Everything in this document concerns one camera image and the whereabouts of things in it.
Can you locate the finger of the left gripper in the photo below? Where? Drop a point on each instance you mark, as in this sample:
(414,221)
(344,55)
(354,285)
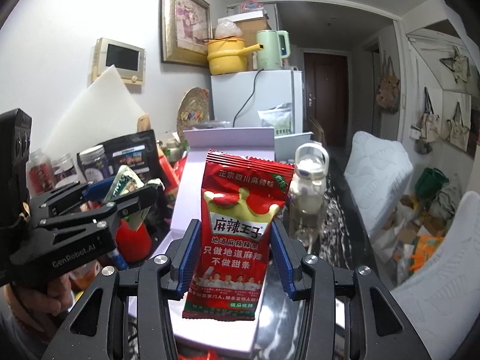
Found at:
(67,198)
(108,211)

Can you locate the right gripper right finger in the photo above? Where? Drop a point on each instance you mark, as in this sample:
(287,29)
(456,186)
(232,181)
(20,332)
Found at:
(305,277)

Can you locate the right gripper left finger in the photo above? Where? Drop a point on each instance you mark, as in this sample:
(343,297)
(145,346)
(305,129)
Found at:
(162,279)

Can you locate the green snack packet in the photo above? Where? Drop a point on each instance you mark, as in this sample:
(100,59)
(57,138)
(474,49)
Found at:
(127,182)

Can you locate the red spicy snack packet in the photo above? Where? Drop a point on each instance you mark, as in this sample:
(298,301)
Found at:
(240,197)

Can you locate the red canister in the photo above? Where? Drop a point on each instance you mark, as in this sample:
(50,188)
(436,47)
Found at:
(133,245)

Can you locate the dark lid glass jar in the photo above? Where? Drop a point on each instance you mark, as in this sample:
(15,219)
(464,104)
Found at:
(94,164)

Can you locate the lavender gift box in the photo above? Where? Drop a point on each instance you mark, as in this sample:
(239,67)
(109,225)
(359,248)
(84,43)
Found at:
(231,338)

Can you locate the black snack bag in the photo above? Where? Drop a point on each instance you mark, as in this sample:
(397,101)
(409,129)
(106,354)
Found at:
(139,152)

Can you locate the clear water bottle white lid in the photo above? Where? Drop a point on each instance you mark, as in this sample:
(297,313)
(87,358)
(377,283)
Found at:
(307,193)

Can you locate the white quilted chair far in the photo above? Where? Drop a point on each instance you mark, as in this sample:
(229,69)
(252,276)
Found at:
(377,172)

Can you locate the white quilted chair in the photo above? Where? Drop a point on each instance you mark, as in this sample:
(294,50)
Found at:
(377,172)
(441,300)

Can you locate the woven round basket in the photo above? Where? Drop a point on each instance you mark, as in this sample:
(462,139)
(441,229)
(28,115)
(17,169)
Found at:
(194,109)

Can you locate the white quilted chair near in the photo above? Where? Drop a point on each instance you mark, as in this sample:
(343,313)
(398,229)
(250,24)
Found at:
(441,300)

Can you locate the white mini fridge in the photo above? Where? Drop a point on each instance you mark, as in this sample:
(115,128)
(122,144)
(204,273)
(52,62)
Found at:
(240,97)

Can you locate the yellow electric pot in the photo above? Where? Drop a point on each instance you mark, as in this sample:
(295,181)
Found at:
(228,55)

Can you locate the framed flower picture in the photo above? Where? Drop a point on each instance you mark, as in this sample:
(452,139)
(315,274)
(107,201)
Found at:
(185,27)

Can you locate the green electric kettle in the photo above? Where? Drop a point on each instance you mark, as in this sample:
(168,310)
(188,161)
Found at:
(276,48)

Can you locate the wall intercom panel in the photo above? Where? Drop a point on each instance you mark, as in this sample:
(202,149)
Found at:
(129,61)

